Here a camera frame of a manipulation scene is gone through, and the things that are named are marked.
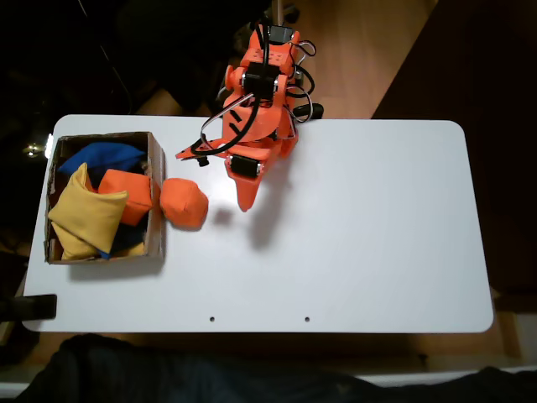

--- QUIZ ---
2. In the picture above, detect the orange bean bag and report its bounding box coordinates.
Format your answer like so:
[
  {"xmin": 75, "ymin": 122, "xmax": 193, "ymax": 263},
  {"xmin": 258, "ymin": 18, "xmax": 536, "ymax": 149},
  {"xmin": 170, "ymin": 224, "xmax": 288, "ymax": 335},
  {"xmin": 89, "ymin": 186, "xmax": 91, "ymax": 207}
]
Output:
[
  {"xmin": 97, "ymin": 168, "xmax": 154, "ymax": 227},
  {"xmin": 159, "ymin": 177, "xmax": 210, "ymax": 231}
]

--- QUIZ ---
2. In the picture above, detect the brown cardboard box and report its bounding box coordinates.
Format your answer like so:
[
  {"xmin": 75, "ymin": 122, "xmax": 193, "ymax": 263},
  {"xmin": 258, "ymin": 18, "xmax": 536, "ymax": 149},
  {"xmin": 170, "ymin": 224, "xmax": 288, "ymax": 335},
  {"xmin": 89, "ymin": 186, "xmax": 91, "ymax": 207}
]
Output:
[{"xmin": 44, "ymin": 131, "xmax": 167, "ymax": 265}]

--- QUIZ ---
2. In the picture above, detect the blue bean bag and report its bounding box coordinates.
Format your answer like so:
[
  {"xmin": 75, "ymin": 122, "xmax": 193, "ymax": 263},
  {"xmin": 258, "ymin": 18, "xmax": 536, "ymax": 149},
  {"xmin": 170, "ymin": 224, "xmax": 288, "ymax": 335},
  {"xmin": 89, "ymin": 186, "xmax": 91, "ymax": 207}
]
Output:
[
  {"xmin": 57, "ymin": 141, "xmax": 148, "ymax": 177},
  {"xmin": 98, "ymin": 222, "xmax": 148, "ymax": 260}
]

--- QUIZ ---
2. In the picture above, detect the dark cloth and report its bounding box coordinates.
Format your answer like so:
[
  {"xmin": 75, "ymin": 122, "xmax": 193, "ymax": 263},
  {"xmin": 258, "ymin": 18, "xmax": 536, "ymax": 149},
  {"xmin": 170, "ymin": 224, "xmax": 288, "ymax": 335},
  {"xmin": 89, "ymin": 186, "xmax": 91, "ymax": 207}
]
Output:
[{"xmin": 16, "ymin": 333, "xmax": 537, "ymax": 403}]

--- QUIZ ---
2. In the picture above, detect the black table clamp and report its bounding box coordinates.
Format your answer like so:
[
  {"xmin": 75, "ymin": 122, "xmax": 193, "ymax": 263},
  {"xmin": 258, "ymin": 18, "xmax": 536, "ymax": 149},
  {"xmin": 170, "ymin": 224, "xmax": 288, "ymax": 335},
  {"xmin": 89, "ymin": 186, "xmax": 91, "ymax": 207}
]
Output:
[{"xmin": 0, "ymin": 293, "xmax": 58, "ymax": 322}]

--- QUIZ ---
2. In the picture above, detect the black camera cable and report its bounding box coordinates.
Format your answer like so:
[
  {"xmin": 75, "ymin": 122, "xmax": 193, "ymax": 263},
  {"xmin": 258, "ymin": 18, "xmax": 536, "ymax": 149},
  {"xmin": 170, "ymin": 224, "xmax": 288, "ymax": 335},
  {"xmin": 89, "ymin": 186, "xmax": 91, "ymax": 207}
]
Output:
[{"xmin": 190, "ymin": 18, "xmax": 274, "ymax": 159}]

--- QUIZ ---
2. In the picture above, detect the orange camera mount plate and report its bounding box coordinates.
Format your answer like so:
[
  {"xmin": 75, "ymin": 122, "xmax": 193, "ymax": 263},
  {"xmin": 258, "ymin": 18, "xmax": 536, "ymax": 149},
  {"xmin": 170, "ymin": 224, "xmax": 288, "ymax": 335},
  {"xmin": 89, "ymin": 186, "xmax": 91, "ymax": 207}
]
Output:
[{"xmin": 175, "ymin": 137, "xmax": 230, "ymax": 161}]

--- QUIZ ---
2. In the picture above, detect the white servo wire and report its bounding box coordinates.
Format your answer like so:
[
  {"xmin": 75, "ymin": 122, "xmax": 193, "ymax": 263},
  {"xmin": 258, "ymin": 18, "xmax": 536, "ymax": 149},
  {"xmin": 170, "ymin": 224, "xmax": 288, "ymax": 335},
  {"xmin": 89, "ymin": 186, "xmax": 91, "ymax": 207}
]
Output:
[{"xmin": 200, "ymin": 94, "xmax": 255, "ymax": 146}]

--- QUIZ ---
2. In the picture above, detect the black base cable bundle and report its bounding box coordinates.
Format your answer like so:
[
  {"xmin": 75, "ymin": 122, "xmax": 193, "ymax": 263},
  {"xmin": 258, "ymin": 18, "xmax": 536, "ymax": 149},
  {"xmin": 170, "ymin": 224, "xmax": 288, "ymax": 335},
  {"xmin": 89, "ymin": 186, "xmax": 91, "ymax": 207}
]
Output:
[{"xmin": 289, "ymin": 39, "xmax": 326, "ymax": 139}]

